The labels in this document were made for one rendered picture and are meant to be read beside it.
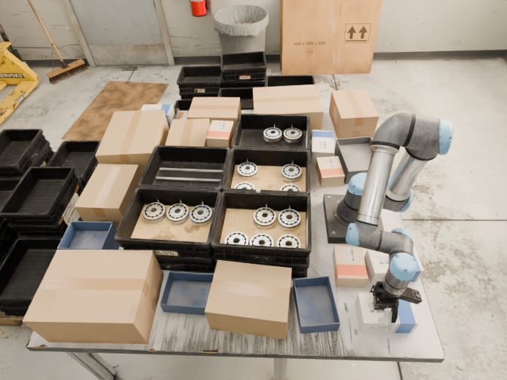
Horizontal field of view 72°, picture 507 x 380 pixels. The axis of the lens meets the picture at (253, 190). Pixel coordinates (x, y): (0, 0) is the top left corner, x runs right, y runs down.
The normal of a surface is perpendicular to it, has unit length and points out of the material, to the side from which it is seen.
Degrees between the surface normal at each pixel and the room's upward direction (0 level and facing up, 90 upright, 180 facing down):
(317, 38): 77
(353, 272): 0
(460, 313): 0
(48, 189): 0
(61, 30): 90
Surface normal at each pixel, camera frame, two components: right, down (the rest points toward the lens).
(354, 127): 0.04, 0.73
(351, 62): -0.07, 0.48
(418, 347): -0.04, -0.69
